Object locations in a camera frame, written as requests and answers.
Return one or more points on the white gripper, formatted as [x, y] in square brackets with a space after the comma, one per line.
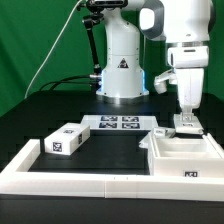
[188, 64]

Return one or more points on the white cabinet door panel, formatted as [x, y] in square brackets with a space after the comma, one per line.
[163, 132]

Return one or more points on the white cabinet body box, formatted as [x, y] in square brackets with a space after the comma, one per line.
[184, 157]

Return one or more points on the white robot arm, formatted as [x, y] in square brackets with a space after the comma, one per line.
[141, 33]

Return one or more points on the white cabinet top block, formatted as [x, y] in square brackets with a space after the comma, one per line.
[67, 139]

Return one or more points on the white base tag plate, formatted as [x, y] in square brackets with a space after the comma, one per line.
[115, 122]

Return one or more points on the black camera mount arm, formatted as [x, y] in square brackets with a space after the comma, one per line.
[93, 36]

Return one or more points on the white U-shaped fence frame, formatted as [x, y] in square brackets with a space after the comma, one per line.
[16, 178]

